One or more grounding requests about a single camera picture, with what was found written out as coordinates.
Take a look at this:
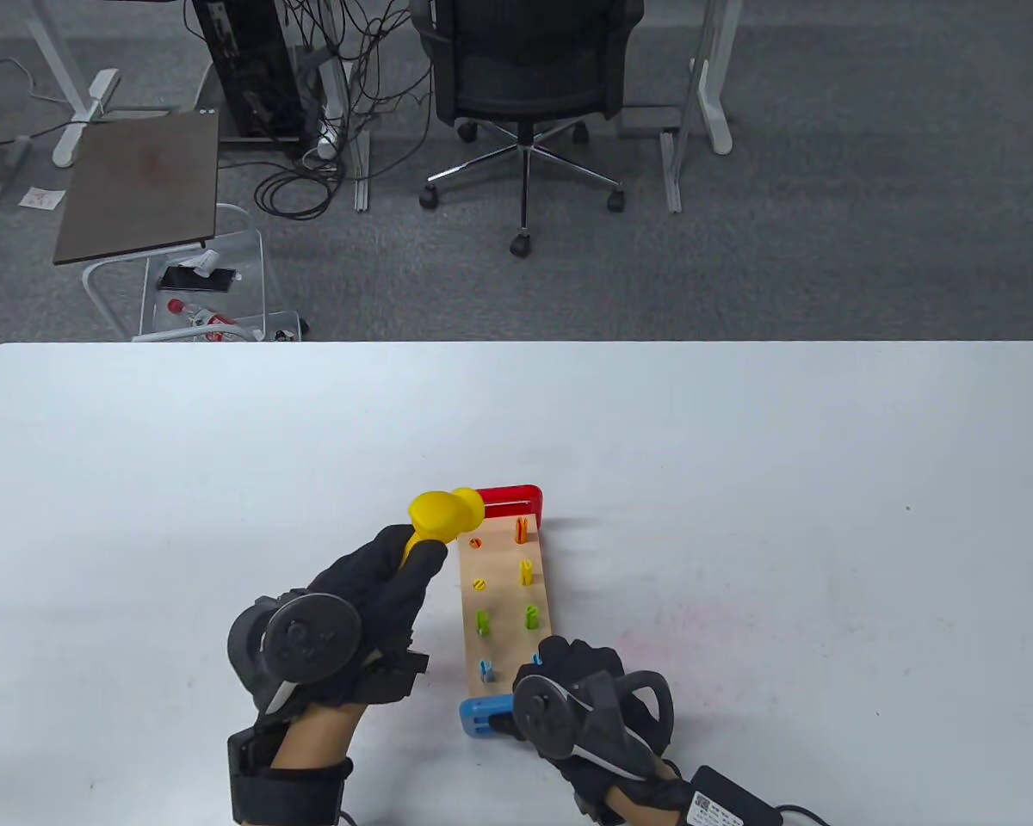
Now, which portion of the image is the clear plastic storage bin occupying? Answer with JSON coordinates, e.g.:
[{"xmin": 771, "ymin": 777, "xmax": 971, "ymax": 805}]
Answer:
[{"xmin": 140, "ymin": 229, "xmax": 268, "ymax": 338}]

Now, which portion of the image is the person's left hand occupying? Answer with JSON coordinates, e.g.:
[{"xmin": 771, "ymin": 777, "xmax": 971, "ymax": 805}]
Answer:
[{"xmin": 258, "ymin": 523, "xmax": 448, "ymax": 715}]

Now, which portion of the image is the black cable bundle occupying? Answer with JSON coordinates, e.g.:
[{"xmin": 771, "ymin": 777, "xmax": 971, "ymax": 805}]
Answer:
[{"xmin": 254, "ymin": 0, "xmax": 436, "ymax": 220}]

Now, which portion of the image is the rainbow wooden hammer bench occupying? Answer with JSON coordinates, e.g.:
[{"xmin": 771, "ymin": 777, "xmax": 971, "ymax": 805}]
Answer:
[{"xmin": 458, "ymin": 484, "xmax": 560, "ymax": 738}]

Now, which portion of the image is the black wrist box with label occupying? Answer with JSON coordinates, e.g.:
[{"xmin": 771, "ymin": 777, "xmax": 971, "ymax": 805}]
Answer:
[{"xmin": 687, "ymin": 766, "xmax": 782, "ymax": 826}]

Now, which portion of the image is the grey desk leg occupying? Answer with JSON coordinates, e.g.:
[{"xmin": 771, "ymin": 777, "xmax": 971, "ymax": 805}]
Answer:
[
  {"xmin": 319, "ymin": 52, "xmax": 371, "ymax": 212},
  {"xmin": 617, "ymin": 103, "xmax": 685, "ymax": 213}
]

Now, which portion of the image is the grey round glove tracker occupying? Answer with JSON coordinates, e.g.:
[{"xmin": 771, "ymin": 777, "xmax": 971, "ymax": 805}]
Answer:
[
  {"xmin": 227, "ymin": 589, "xmax": 365, "ymax": 715},
  {"xmin": 510, "ymin": 671, "xmax": 674, "ymax": 780}
]

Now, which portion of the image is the person's right hand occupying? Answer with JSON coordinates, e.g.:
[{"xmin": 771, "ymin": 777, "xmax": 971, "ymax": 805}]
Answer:
[{"xmin": 486, "ymin": 635, "xmax": 694, "ymax": 814}]

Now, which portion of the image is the black smartphone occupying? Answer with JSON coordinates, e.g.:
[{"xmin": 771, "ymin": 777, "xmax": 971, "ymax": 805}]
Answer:
[{"xmin": 157, "ymin": 266, "xmax": 238, "ymax": 293}]

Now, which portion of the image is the yellow toy hammer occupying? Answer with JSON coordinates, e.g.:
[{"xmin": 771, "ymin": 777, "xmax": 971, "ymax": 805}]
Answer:
[{"xmin": 400, "ymin": 487, "xmax": 486, "ymax": 569}]

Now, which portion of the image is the black wrist strap unit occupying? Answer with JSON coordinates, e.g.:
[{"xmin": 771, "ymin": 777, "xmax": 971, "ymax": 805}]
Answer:
[{"xmin": 228, "ymin": 727, "xmax": 354, "ymax": 826}]

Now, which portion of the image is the black office chair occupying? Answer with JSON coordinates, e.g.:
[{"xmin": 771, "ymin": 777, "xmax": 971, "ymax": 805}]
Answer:
[{"xmin": 409, "ymin": 0, "xmax": 646, "ymax": 259}]

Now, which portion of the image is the white metal table frame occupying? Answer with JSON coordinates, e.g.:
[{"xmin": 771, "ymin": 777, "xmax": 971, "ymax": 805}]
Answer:
[{"xmin": 82, "ymin": 203, "xmax": 311, "ymax": 343}]

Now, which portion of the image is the red-capped bottle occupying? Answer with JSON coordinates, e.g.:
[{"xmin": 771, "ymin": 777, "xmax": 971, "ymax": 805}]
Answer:
[{"xmin": 167, "ymin": 298, "xmax": 242, "ymax": 336}]

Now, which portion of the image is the brown side table top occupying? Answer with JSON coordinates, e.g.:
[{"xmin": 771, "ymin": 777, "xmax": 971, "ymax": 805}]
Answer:
[{"xmin": 53, "ymin": 109, "xmax": 221, "ymax": 266}]

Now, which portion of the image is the white power strip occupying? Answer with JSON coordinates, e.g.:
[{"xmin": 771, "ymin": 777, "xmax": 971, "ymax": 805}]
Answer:
[{"xmin": 304, "ymin": 116, "xmax": 341, "ymax": 164}]

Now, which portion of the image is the black computer tower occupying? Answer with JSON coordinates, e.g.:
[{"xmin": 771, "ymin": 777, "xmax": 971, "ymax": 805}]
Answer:
[{"xmin": 191, "ymin": 0, "xmax": 306, "ymax": 143}]

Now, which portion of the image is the person's left forearm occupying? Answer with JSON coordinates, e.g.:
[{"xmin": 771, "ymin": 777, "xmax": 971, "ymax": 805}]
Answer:
[{"xmin": 258, "ymin": 701, "xmax": 371, "ymax": 826}]

